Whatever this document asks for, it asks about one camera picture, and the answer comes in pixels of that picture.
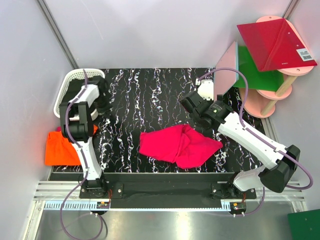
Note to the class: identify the dark green board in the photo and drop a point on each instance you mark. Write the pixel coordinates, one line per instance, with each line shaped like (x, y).
(305, 225)

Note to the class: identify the red plastic sheet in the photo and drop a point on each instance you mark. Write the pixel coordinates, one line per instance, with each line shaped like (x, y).
(273, 45)

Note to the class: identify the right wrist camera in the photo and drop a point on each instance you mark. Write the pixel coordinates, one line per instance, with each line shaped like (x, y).
(205, 88)

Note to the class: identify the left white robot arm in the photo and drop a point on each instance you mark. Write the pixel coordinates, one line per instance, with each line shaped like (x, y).
(76, 99)

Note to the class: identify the white plastic laundry basket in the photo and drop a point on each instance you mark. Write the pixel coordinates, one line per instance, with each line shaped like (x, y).
(77, 78)

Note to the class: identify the green plastic sheet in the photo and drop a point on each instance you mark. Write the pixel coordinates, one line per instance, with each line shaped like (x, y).
(257, 80)

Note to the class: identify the magenta pink towel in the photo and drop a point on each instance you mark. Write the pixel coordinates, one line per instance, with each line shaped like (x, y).
(180, 145)

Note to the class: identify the pink board with teal edge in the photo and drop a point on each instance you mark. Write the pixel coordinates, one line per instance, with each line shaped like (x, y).
(224, 79)

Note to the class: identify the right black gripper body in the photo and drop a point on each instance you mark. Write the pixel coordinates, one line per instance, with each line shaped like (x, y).
(220, 98)

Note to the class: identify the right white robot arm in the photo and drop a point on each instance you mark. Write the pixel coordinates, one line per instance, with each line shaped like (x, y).
(278, 161)

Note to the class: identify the pink wooden tiered shelf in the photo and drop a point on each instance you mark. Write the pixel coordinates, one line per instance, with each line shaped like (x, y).
(262, 104)

